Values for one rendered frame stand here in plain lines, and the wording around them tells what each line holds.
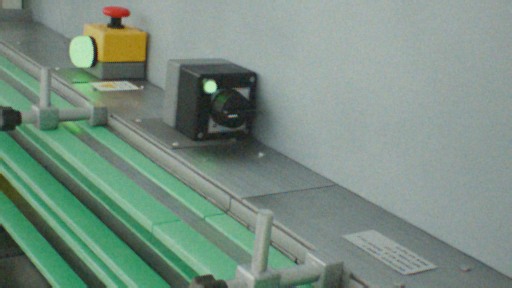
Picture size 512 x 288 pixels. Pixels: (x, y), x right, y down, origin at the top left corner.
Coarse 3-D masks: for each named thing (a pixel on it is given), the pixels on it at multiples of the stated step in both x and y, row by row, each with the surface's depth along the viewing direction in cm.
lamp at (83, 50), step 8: (80, 40) 114; (88, 40) 115; (72, 48) 115; (80, 48) 114; (88, 48) 114; (96, 48) 115; (72, 56) 115; (80, 56) 114; (88, 56) 114; (96, 56) 115; (80, 64) 115; (88, 64) 115
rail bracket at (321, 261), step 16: (256, 224) 60; (256, 240) 60; (256, 256) 60; (320, 256) 65; (240, 272) 61; (256, 272) 61; (272, 272) 61; (288, 272) 63; (304, 272) 63; (320, 272) 64; (336, 272) 64
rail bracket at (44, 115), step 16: (48, 80) 96; (48, 96) 96; (0, 112) 94; (16, 112) 95; (32, 112) 96; (48, 112) 96; (64, 112) 98; (80, 112) 99; (96, 112) 100; (0, 128) 94; (48, 128) 97
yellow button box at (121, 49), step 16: (96, 32) 115; (112, 32) 114; (128, 32) 115; (144, 32) 117; (112, 48) 114; (128, 48) 116; (144, 48) 117; (96, 64) 116; (112, 64) 115; (128, 64) 117; (144, 64) 118
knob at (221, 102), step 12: (216, 96) 92; (228, 96) 91; (240, 96) 91; (216, 108) 91; (228, 108) 91; (240, 108) 92; (252, 108) 92; (216, 120) 92; (228, 120) 91; (240, 120) 92
